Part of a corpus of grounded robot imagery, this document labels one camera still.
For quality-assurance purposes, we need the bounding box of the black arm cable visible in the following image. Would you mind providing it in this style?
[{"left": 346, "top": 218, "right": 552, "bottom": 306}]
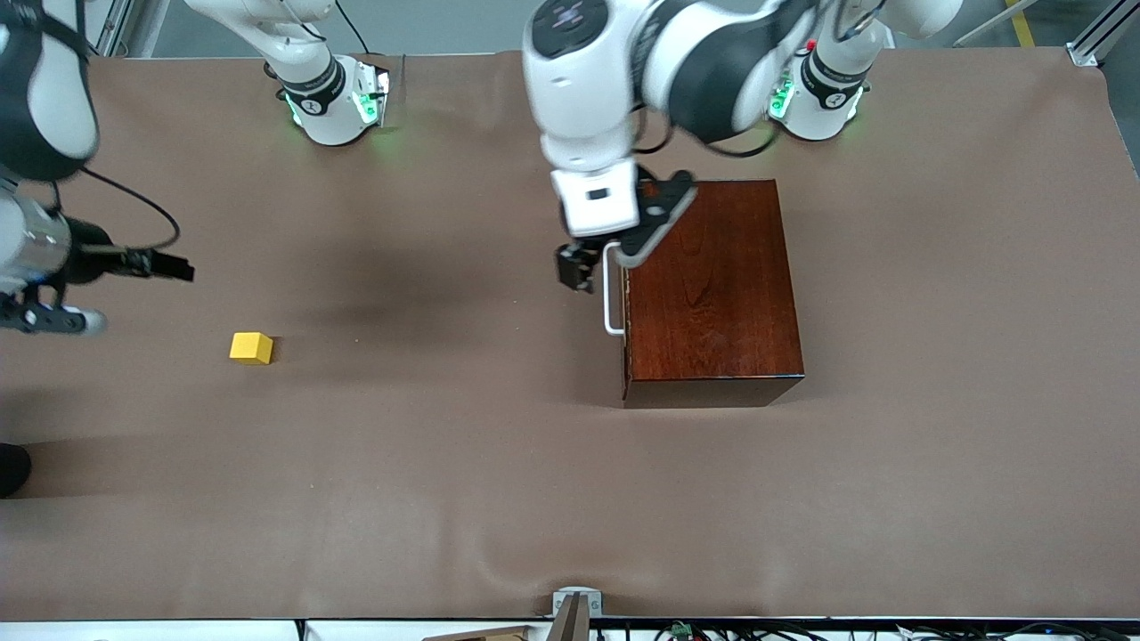
[
  {"left": 18, "top": 4, "right": 182, "bottom": 257},
  {"left": 634, "top": 89, "right": 778, "bottom": 163}
]

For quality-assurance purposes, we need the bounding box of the black base cable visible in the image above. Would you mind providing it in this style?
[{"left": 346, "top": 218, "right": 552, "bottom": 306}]
[{"left": 334, "top": 0, "right": 371, "bottom": 57}]

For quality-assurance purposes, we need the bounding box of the grey metal table clamp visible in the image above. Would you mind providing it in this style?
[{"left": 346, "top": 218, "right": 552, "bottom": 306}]
[{"left": 551, "top": 588, "right": 603, "bottom": 641}]

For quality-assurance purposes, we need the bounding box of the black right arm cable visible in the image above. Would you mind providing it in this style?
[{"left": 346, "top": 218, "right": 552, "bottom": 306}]
[{"left": 18, "top": 4, "right": 182, "bottom": 257}]

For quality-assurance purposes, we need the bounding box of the brown table mat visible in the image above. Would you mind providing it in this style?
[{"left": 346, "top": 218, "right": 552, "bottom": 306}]
[{"left": 0, "top": 46, "right": 1140, "bottom": 622}]

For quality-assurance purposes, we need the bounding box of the dark wooden drawer cabinet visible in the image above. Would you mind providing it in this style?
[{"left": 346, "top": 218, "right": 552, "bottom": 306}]
[{"left": 621, "top": 180, "right": 806, "bottom": 409}]

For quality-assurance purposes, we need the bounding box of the light wooden board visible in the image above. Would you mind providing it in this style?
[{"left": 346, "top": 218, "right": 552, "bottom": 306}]
[{"left": 422, "top": 626, "right": 532, "bottom": 641}]

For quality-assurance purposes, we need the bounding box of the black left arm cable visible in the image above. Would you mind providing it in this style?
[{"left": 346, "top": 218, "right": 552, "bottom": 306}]
[{"left": 634, "top": 89, "right": 778, "bottom": 163}]

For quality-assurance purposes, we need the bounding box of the yellow cube block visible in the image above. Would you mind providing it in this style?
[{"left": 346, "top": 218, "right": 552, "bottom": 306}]
[{"left": 229, "top": 331, "right": 275, "bottom": 366}]

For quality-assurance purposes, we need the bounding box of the aluminium frame profile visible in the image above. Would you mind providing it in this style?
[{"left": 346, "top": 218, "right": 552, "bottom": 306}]
[
  {"left": 1067, "top": 0, "right": 1140, "bottom": 69},
  {"left": 82, "top": 0, "right": 136, "bottom": 60}
]

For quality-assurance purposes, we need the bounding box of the black round object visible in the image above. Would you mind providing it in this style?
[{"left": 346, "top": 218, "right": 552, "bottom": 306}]
[{"left": 0, "top": 442, "right": 33, "bottom": 499}]

